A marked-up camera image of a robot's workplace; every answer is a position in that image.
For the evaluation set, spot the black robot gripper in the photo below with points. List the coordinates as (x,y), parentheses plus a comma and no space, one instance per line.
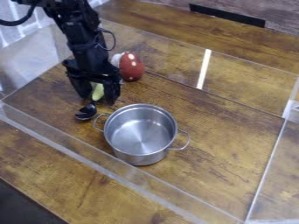
(92,67)

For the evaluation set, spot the green handled metal spoon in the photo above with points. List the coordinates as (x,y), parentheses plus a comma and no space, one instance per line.
(89,111)

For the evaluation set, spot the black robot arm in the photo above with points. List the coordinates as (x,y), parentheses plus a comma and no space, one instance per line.
(79,23)

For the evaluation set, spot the red white toy mushroom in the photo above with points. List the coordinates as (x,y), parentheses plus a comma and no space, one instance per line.
(130,65)

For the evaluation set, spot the stainless steel pot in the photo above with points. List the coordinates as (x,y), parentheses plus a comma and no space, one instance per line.
(141,131)

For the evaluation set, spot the black bar on table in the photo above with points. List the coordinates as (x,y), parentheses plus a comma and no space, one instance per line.
(229,15)

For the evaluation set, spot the clear acrylic enclosure wall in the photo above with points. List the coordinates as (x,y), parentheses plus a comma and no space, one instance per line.
(33,47)

